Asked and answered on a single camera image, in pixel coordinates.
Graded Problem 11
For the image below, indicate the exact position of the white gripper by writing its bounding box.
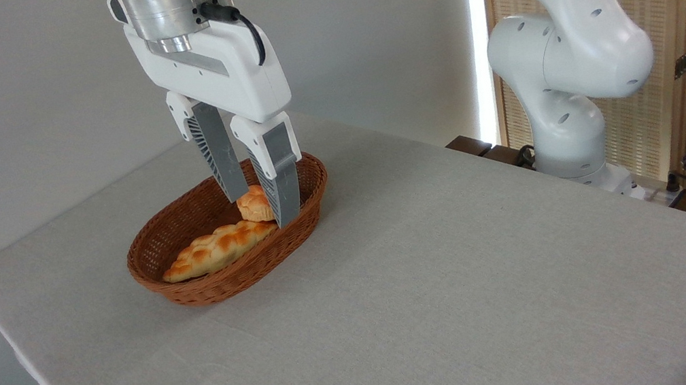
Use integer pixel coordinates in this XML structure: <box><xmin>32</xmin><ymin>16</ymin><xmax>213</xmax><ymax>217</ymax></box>
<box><xmin>122</xmin><ymin>0</ymin><xmax>313</xmax><ymax>249</ymax></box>

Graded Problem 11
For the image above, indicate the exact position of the round knotted bread roll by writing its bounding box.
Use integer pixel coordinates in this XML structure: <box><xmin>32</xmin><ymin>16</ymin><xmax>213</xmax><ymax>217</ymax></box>
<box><xmin>234</xmin><ymin>182</ymin><xmax>277</xmax><ymax>227</ymax></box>

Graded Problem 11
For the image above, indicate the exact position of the long braided bread loaf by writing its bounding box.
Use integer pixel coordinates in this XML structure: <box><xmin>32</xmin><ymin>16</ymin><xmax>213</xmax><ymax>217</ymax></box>
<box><xmin>156</xmin><ymin>215</ymin><xmax>285</xmax><ymax>285</ymax></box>

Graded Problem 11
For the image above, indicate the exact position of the brown wicker basket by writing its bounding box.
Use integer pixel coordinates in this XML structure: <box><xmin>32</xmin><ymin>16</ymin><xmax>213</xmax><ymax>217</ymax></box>
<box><xmin>114</xmin><ymin>147</ymin><xmax>345</xmax><ymax>317</ymax></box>

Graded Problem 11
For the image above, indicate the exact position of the grey tablecloth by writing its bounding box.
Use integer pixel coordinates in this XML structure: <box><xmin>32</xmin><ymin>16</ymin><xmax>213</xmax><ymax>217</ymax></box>
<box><xmin>0</xmin><ymin>49</ymin><xmax>686</xmax><ymax>385</ymax></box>

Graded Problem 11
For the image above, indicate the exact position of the white power strip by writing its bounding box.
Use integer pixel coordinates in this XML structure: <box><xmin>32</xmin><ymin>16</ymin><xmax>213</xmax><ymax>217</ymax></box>
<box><xmin>631</xmin><ymin>174</ymin><xmax>686</xmax><ymax>214</ymax></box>

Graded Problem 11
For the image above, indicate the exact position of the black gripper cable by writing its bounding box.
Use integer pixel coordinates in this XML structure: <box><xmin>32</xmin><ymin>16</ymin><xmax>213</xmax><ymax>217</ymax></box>
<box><xmin>191</xmin><ymin>0</ymin><xmax>269</xmax><ymax>76</ymax></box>

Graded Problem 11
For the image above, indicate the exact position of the black cable by robot base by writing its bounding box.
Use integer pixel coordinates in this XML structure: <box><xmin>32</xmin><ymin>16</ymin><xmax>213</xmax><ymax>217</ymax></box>
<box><xmin>512</xmin><ymin>143</ymin><xmax>540</xmax><ymax>172</ymax></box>

